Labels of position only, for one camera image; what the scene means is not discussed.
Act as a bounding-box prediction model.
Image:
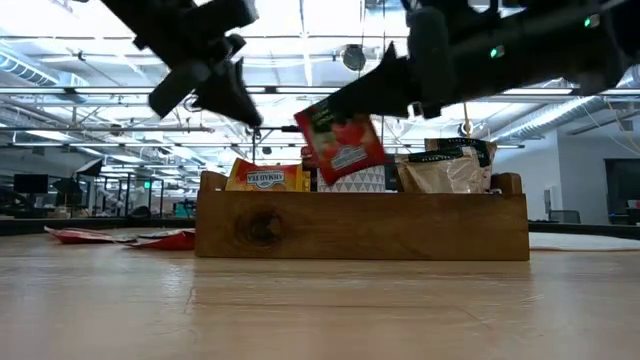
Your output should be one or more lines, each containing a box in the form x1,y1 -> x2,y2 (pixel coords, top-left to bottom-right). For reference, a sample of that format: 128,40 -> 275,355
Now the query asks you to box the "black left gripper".
148,34 -> 265,128

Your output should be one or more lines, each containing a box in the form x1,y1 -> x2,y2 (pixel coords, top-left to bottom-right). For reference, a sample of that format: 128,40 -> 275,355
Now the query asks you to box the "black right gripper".
327,4 -> 506,120

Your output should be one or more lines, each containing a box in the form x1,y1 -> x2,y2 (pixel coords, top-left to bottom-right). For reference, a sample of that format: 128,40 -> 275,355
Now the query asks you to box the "tan vanilla tea packet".
402,148 -> 487,195
423,136 -> 500,192

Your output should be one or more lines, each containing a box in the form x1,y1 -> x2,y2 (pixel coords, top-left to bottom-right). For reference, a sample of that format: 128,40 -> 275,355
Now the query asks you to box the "wooden tea organizer box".
194,170 -> 531,262

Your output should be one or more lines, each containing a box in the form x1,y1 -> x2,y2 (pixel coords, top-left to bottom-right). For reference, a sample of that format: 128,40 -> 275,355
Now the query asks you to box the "succulent in white patterned pot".
316,164 -> 387,194

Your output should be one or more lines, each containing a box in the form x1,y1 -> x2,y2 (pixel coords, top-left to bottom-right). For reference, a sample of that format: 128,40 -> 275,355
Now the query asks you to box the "grey office chair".
547,209 -> 582,225

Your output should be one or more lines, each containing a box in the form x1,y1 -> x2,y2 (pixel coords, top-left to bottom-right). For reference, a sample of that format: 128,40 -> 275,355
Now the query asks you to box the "black background monitor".
12,173 -> 50,196

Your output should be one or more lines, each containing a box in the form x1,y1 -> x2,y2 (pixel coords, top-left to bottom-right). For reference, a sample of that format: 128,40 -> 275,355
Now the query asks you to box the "white round placemat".
528,231 -> 640,253

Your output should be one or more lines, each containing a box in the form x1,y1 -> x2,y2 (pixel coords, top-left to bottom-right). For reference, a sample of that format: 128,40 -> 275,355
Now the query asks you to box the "ceiling cable reel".
340,43 -> 368,73

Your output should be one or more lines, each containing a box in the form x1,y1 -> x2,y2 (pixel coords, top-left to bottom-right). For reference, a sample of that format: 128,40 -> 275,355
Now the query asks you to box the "black camera rig frame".
250,123 -> 334,181

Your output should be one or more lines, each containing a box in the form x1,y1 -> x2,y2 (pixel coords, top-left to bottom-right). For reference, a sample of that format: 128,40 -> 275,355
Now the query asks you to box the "yellow hanging cable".
461,102 -> 475,139

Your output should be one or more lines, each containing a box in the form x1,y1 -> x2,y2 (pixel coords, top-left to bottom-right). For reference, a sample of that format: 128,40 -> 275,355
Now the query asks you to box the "black workstation frame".
74,158 -> 166,220

